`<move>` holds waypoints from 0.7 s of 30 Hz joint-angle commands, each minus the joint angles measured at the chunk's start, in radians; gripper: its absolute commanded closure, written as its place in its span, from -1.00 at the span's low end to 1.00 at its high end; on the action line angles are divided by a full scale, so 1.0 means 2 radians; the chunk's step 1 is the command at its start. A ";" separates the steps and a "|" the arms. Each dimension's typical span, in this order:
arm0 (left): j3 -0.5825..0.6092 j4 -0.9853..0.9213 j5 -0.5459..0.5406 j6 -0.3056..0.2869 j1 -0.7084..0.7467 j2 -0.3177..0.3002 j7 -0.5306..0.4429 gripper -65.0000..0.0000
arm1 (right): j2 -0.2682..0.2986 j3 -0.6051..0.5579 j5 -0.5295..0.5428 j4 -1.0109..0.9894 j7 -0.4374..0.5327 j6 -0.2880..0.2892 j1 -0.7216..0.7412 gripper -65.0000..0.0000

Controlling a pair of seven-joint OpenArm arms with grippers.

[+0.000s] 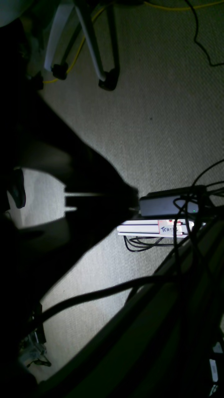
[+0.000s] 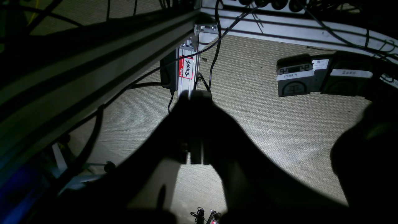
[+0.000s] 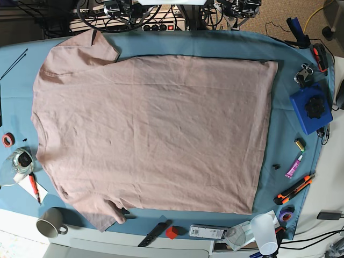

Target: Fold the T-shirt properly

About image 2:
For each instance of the white power strip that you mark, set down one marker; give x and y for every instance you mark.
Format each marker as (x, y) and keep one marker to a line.
(273, 6)

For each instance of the aluminium table frame rail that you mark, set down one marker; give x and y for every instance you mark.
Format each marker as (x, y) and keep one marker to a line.
(49, 83)

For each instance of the black power adapter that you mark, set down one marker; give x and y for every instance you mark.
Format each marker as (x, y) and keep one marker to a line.
(168, 70)

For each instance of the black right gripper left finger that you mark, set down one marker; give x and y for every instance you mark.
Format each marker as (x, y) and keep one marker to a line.
(146, 180)

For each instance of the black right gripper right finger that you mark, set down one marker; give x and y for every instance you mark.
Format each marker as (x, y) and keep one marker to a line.
(251, 181)

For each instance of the foot pedal labelled start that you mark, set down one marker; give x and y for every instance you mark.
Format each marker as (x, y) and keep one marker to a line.
(302, 74)

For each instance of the foot pedal labelled zero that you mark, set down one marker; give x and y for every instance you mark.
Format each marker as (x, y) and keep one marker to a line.
(348, 75)

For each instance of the aluminium table leg with label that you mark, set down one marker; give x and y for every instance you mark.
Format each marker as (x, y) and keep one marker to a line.
(188, 66)

